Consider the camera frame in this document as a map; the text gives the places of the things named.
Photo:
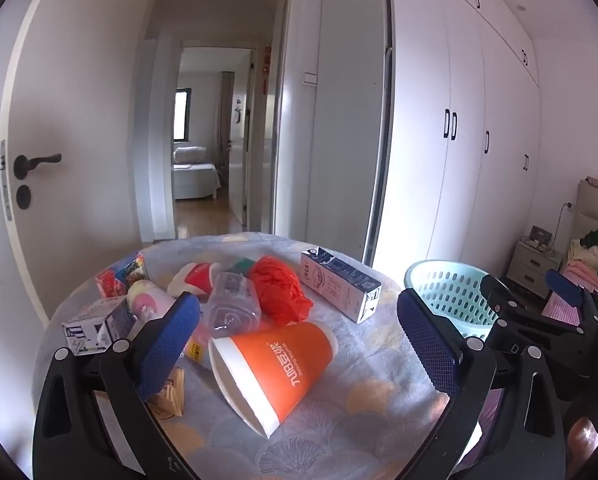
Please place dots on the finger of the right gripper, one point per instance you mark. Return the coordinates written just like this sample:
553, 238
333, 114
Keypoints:
510, 314
563, 287

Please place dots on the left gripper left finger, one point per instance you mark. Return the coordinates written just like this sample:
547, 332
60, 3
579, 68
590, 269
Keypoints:
93, 420

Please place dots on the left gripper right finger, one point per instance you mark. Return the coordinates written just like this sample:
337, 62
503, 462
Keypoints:
526, 439

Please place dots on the small white milk carton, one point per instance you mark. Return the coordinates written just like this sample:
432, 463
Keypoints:
96, 328

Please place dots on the pink white bottle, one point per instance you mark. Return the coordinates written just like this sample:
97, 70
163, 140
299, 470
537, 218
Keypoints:
147, 301

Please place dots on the red blue card box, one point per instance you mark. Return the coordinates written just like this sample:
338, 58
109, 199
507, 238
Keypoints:
117, 279

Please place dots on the tall white milk carton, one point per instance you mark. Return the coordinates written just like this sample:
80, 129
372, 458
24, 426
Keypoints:
350, 290

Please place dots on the orange paper cup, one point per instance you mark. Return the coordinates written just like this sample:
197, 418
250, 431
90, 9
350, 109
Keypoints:
264, 375

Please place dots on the red plastic bag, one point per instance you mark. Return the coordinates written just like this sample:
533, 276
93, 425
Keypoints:
279, 291

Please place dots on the white bedroom door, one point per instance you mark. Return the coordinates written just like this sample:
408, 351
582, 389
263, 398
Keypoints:
69, 89

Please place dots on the white nightstand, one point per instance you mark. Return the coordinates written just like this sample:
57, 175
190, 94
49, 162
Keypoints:
529, 266

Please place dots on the clock on nightstand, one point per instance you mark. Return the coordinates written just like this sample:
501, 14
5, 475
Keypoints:
540, 236

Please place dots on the mint green laundry basket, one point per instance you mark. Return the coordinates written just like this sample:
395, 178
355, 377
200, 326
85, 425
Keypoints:
452, 289

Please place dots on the beige headboard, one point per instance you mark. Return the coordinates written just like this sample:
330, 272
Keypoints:
585, 217

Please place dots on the yellow label packet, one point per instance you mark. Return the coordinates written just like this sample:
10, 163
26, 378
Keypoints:
197, 351

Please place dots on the white wardrobe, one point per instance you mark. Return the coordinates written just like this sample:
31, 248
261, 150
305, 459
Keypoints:
465, 135

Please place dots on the green wrapper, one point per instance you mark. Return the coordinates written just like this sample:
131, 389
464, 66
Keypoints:
242, 266

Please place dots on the black door lock knob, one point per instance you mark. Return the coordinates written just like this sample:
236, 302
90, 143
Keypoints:
23, 197

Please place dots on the far room bed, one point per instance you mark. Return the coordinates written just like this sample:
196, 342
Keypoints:
194, 177

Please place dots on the black door handle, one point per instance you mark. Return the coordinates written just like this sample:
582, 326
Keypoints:
23, 165

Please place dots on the wall light switch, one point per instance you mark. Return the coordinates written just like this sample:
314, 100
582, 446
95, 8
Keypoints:
309, 79

